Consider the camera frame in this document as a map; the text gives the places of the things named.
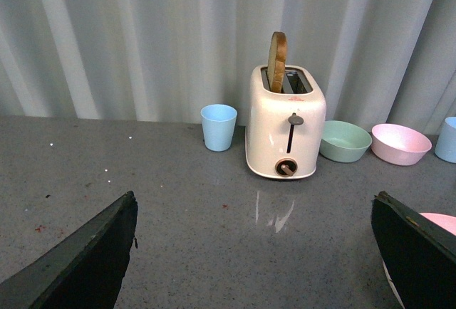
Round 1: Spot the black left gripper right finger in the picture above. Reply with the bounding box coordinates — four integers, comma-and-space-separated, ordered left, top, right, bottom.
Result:
371, 192, 455, 308

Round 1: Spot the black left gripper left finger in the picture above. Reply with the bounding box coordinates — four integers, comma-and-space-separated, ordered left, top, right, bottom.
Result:
1, 192, 138, 308

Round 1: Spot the cream plate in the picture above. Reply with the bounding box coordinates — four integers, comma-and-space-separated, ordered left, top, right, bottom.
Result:
382, 260, 405, 309

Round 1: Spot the pink plate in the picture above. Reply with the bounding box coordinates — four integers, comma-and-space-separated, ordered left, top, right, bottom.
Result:
418, 212, 456, 236

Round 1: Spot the light blue cup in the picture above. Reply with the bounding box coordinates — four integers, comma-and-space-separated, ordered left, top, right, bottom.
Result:
435, 117, 456, 163
200, 104, 237, 152

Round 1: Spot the pink bowl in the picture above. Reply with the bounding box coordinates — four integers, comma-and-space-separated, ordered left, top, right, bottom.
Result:
371, 123, 432, 166

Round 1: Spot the green bowl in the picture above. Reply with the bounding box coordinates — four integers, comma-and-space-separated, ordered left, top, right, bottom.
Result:
319, 120, 372, 163

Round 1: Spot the cream toaster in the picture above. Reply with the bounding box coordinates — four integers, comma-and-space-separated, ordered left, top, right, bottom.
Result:
245, 66, 326, 179

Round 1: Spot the grey curtain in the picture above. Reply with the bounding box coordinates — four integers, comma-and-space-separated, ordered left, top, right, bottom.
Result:
1, 0, 455, 134

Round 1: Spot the bread slice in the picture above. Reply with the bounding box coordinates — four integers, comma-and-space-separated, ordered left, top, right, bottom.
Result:
266, 31, 288, 93

